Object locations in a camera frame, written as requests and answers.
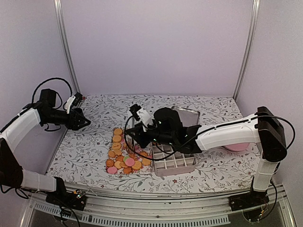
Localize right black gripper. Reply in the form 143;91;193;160
125;122;175;149

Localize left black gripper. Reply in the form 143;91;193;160
43;108;91;130

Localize metal divided cookie tin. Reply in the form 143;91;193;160
151;145;196;177

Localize swirl orange cookie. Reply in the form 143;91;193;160
106;159;115;167

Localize metal serving tongs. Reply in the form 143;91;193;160
125;135;136;155

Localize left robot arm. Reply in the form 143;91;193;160
0;88;91;210

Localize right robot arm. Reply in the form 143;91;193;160
124;104;289;211

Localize floral tablecloth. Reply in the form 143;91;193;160
47;95;260;194

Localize floral cookie tray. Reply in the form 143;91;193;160
106;128;152;175

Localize metal tin lid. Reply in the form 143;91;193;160
171;106;200;127

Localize pink plate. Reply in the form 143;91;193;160
224;143;250;152

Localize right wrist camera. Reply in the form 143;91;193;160
130;104;153;132

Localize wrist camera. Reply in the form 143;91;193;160
130;104;153;132
63;92;83;114

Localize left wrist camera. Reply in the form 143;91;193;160
63;92;83;114

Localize left aluminium frame post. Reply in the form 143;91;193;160
53;0;81;93

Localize aluminium frame post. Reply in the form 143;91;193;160
233;0;260;102
53;0;81;93

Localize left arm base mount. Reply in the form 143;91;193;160
45;190;87;211

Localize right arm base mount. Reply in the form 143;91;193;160
228;190;269;222

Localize right aluminium frame post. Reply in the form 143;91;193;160
233;0;260;102

